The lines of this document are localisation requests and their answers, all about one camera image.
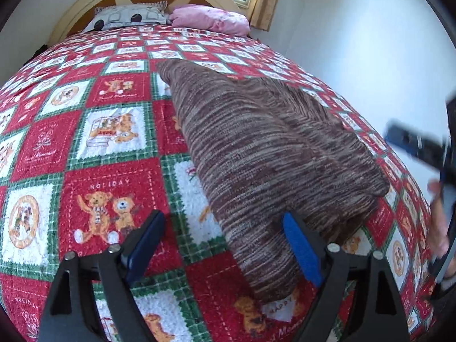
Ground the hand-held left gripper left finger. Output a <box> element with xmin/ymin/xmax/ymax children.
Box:
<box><xmin>37</xmin><ymin>209</ymin><xmax>166</xmax><ymax>342</ymax></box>

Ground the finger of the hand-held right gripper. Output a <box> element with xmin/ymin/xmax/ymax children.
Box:
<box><xmin>386</xmin><ymin>120</ymin><xmax>447</xmax><ymax>167</ymax></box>

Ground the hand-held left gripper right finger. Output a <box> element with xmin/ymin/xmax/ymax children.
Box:
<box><xmin>281</xmin><ymin>212</ymin><xmax>410</xmax><ymax>342</ymax></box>

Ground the brown knit sweater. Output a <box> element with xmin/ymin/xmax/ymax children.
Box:
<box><xmin>157</xmin><ymin>59</ymin><xmax>390</xmax><ymax>303</ymax></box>

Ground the person's left hand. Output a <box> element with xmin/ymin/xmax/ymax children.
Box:
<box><xmin>427</xmin><ymin>180</ymin><xmax>451</xmax><ymax>259</ymax></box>

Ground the red printed quilt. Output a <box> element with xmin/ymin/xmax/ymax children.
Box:
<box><xmin>0</xmin><ymin>25</ymin><xmax>439</xmax><ymax>342</ymax></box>

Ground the yellow curtain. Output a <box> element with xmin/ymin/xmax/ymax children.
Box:
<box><xmin>249</xmin><ymin>0</ymin><xmax>286</xmax><ymax>31</ymax></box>

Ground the pink pillow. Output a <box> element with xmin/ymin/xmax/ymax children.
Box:
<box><xmin>169</xmin><ymin>4</ymin><xmax>251</xmax><ymax>37</ymax></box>

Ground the grey patterned pillow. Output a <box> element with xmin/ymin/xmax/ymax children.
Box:
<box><xmin>83</xmin><ymin>1</ymin><xmax>171</xmax><ymax>32</ymax></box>

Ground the cream round headboard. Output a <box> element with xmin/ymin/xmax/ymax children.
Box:
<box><xmin>48</xmin><ymin>0</ymin><xmax>247</xmax><ymax>45</ymax></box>

